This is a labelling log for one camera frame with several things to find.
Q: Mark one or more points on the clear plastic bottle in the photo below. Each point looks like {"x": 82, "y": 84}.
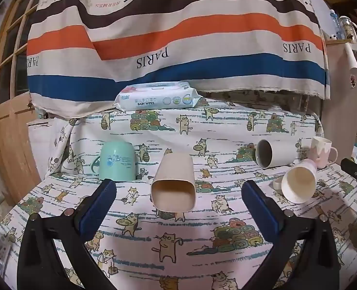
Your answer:
{"x": 334, "y": 25}

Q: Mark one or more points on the wooden door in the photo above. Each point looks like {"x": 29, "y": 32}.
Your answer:
{"x": 12, "y": 127}

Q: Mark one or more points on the grey white cup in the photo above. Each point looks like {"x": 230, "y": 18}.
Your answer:
{"x": 281, "y": 155}

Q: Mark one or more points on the clear jar with white lid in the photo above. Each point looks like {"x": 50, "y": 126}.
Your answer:
{"x": 347, "y": 28}

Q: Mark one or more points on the mint green cup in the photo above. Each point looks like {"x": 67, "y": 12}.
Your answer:
{"x": 118, "y": 160}

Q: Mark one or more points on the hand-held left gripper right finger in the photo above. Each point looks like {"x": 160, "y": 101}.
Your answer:
{"x": 261, "y": 214}

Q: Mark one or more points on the cat-print tablecloth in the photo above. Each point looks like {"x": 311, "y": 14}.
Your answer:
{"x": 196, "y": 247}

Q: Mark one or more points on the striped cloth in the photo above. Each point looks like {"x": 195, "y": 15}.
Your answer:
{"x": 181, "y": 36}

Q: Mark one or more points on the pink white mug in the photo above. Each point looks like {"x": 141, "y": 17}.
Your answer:
{"x": 320, "y": 149}

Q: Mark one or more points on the baby wipes pack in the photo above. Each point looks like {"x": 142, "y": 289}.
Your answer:
{"x": 157, "y": 98}

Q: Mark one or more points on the beige square cup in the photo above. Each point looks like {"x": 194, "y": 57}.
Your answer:
{"x": 172, "y": 172}

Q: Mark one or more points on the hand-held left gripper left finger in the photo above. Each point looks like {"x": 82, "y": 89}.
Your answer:
{"x": 96, "y": 210}

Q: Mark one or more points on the white paper roll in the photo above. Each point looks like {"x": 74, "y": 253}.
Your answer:
{"x": 351, "y": 57}

